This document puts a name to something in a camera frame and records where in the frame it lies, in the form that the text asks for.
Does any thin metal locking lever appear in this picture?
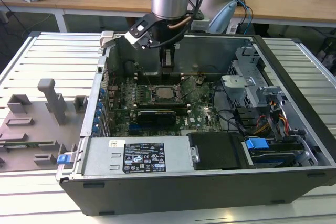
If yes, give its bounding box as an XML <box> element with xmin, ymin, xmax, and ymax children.
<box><xmin>146</xmin><ymin>76</ymin><xmax>156</xmax><ymax>99</ymax></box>
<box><xmin>178</xmin><ymin>76</ymin><xmax>194</xmax><ymax>87</ymax></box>

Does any metal drive cage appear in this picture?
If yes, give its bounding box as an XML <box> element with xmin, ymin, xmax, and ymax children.
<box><xmin>220</xmin><ymin>46</ymin><xmax>287</xmax><ymax>109</ymax></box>

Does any black plastic shroud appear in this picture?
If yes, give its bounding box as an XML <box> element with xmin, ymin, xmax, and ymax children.
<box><xmin>187</xmin><ymin>132</ymin><xmax>249</xmax><ymax>171</ymax></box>

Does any yellow red wire bundle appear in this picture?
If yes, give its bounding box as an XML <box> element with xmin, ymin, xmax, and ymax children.
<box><xmin>253</xmin><ymin>113</ymin><xmax>289</xmax><ymax>135</ymax></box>

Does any thin red wire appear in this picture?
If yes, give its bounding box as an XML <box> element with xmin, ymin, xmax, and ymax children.
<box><xmin>103</xmin><ymin>68</ymin><xmax>118</xmax><ymax>90</ymax></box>

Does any hard disk in blue carrier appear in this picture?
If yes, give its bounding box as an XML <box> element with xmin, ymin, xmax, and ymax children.
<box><xmin>243</xmin><ymin>136</ymin><xmax>305</xmax><ymax>169</ymax></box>

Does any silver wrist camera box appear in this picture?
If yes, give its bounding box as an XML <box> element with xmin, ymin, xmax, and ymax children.
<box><xmin>124</xmin><ymin>13</ymin><xmax>157</xmax><ymax>50</ymax></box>

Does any thick black cable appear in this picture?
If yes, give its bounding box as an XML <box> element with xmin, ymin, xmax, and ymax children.
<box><xmin>212</xmin><ymin>81</ymin><xmax>247</xmax><ymax>133</ymax></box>

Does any blue cable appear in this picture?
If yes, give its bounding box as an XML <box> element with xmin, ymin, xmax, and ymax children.
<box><xmin>235</xmin><ymin>0</ymin><xmax>255</xmax><ymax>36</ymax></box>

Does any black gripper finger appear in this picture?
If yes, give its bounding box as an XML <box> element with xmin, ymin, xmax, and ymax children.
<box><xmin>161</xmin><ymin>45</ymin><xmax>176</xmax><ymax>76</ymax></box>

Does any green motherboard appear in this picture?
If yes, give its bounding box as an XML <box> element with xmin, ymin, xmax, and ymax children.
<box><xmin>107</xmin><ymin>73</ymin><xmax>226</xmax><ymax>137</ymax></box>

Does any grey parts rack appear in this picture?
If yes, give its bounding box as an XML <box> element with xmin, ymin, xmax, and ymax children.
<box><xmin>0</xmin><ymin>78</ymin><xmax>89</xmax><ymax>172</ymax></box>

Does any silver CPU green edge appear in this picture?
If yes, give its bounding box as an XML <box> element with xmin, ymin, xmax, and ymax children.
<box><xmin>156</xmin><ymin>88</ymin><xmax>175</xmax><ymax>99</ymax></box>

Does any black bag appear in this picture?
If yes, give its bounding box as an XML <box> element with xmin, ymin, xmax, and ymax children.
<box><xmin>316</xmin><ymin>36</ymin><xmax>336</xmax><ymax>65</ymax></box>

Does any black and grey PC case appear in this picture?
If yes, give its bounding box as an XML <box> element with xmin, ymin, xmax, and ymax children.
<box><xmin>55</xmin><ymin>31</ymin><xmax>336</xmax><ymax>216</ymax></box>

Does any grey power supply unit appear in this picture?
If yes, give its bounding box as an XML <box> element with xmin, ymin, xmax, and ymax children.
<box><xmin>78</xmin><ymin>137</ymin><xmax>196</xmax><ymax>176</ymax></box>

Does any blue case latch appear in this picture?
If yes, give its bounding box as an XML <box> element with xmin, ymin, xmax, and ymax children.
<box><xmin>56</xmin><ymin>154</ymin><xmax>76</xmax><ymax>166</ymax></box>

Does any CPU socket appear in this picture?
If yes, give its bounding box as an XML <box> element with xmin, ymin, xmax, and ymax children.
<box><xmin>150</xmin><ymin>84</ymin><xmax>186</xmax><ymax>104</ymax></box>

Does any black graphics card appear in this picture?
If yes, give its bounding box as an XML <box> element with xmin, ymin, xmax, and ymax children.
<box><xmin>136</xmin><ymin>108</ymin><xmax>177</xmax><ymax>127</ymax></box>

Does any wooden desk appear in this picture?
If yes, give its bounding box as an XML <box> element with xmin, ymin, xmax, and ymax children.
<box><xmin>230</xmin><ymin>0</ymin><xmax>336</xmax><ymax>29</ymax></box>
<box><xmin>0</xmin><ymin>0</ymin><xmax>155</xmax><ymax>33</ymax></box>

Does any grey plastic case latch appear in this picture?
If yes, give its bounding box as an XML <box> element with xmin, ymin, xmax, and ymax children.
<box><xmin>100</xmin><ymin>31</ymin><xmax>117</xmax><ymax>49</ymax></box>

